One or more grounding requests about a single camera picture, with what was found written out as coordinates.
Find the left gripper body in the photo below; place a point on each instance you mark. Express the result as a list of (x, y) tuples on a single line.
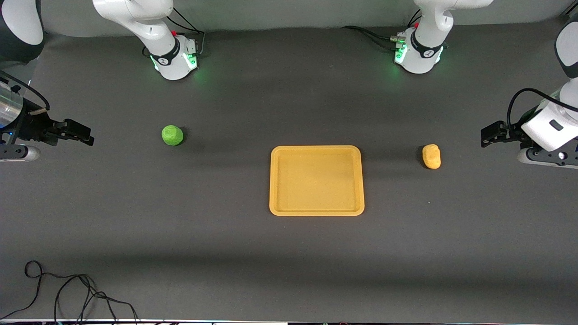
[(512, 132)]

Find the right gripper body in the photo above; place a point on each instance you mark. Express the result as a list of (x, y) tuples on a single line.
[(32, 127)]

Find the yellow potato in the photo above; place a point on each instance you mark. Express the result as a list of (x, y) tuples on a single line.
[(431, 156)]

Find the green apple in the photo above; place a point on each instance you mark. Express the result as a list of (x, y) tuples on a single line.
[(172, 135)]

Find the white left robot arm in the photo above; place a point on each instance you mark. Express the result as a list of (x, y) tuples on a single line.
[(422, 56)]

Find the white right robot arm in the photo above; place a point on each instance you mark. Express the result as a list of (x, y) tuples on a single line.
[(168, 61)]

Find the yellow plastic tray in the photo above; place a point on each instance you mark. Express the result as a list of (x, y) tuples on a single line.
[(316, 180)]

